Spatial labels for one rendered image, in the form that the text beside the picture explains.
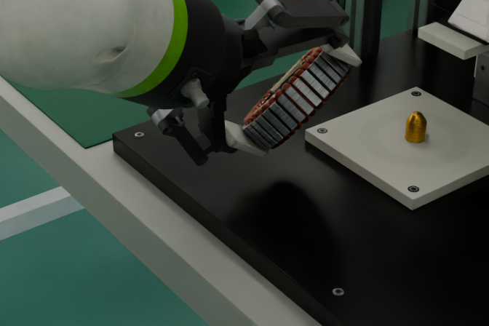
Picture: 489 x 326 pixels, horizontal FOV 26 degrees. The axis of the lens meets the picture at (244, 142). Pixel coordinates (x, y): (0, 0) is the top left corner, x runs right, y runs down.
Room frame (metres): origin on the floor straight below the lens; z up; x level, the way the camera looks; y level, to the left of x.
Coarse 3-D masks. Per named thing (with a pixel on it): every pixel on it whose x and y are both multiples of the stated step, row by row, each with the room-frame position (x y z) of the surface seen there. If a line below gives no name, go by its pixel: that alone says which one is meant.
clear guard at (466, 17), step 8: (464, 0) 0.65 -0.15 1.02; (472, 0) 0.65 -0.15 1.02; (480, 0) 0.64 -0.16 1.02; (488, 0) 0.64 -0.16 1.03; (456, 8) 0.65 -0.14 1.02; (464, 8) 0.65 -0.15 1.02; (472, 8) 0.64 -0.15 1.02; (480, 8) 0.64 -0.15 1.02; (488, 8) 0.64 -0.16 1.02; (456, 16) 0.64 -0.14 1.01; (464, 16) 0.64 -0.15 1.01; (472, 16) 0.64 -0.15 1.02; (480, 16) 0.63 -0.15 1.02; (488, 16) 0.63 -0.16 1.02; (456, 24) 0.64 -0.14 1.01; (464, 24) 0.64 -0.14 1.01; (472, 24) 0.63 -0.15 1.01; (480, 24) 0.63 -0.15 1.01; (488, 24) 0.63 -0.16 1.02; (472, 32) 0.63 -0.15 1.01; (480, 32) 0.62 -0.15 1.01; (488, 32) 0.62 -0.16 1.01; (488, 40) 0.62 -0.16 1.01
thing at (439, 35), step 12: (444, 0) 0.91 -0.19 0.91; (456, 0) 0.90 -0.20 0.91; (432, 12) 0.92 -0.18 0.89; (444, 12) 0.91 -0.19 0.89; (432, 24) 0.91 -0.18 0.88; (444, 24) 0.91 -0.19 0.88; (420, 36) 0.90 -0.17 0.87; (432, 36) 0.89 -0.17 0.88; (444, 36) 0.89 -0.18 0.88; (456, 36) 0.89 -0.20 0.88; (468, 36) 0.89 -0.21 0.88; (444, 48) 0.88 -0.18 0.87; (456, 48) 0.87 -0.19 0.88; (468, 48) 0.86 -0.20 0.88; (480, 48) 0.87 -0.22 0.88
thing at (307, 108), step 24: (312, 48) 0.87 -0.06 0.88; (288, 72) 0.87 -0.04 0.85; (312, 72) 0.80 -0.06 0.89; (336, 72) 0.81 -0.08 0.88; (264, 96) 0.87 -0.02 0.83; (288, 96) 0.79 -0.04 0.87; (312, 96) 0.79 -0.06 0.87; (264, 120) 0.79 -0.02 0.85; (288, 120) 0.78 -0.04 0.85; (264, 144) 0.79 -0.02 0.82
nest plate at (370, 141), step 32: (416, 96) 0.95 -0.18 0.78; (320, 128) 0.89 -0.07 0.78; (352, 128) 0.89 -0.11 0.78; (384, 128) 0.89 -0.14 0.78; (448, 128) 0.89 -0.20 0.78; (480, 128) 0.89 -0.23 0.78; (352, 160) 0.83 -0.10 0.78; (384, 160) 0.83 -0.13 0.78; (416, 160) 0.83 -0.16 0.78; (448, 160) 0.83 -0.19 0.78; (480, 160) 0.83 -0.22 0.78; (416, 192) 0.78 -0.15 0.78; (448, 192) 0.79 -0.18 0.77
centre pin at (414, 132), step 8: (416, 112) 0.87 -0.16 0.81; (408, 120) 0.87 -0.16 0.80; (416, 120) 0.86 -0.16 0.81; (424, 120) 0.87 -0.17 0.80; (408, 128) 0.86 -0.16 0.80; (416, 128) 0.86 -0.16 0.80; (424, 128) 0.86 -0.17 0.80; (408, 136) 0.86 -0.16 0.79; (416, 136) 0.86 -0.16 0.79; (424, 136) 0.86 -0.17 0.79
